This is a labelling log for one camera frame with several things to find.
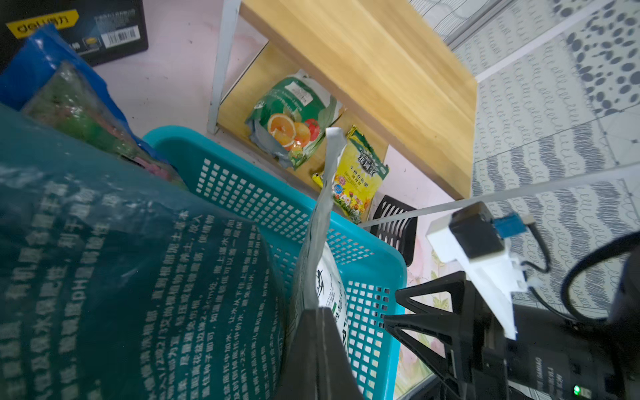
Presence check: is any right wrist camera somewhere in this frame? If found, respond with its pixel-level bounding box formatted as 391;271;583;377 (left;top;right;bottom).
427;202;529;340

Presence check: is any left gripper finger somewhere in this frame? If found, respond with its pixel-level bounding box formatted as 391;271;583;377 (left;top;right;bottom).
275;308;363;400

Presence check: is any green fruit picture bag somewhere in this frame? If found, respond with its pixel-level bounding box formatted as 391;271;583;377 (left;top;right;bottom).
245;70;343;170

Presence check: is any dark green fertilizer bag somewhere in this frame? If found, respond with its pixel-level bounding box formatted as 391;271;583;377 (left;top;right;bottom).
1;108;284;399

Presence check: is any white wooden two-tier shelf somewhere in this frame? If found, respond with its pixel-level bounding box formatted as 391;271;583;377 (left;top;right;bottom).
207;0;640;228

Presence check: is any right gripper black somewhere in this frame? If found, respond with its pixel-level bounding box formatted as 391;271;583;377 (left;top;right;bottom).
383;271;639;399

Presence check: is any blue green fertilizer bag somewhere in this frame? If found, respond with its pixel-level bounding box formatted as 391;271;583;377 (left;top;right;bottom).
1;24;187;189

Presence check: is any yellow black toolbox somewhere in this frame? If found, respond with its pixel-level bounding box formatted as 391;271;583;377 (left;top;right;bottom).
1;0;148;69

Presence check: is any black slotted scoop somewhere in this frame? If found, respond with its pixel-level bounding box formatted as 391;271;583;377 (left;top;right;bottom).
369;195;418;267

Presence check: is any yellow flower fertilizer bag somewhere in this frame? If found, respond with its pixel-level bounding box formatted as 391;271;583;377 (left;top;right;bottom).
312;126;389;224

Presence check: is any teal plastic basket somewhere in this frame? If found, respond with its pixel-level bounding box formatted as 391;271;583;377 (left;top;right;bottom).
143;126;407;399

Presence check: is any white green fertilizer bag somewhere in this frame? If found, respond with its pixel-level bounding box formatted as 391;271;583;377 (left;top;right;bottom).
286;128;349;353

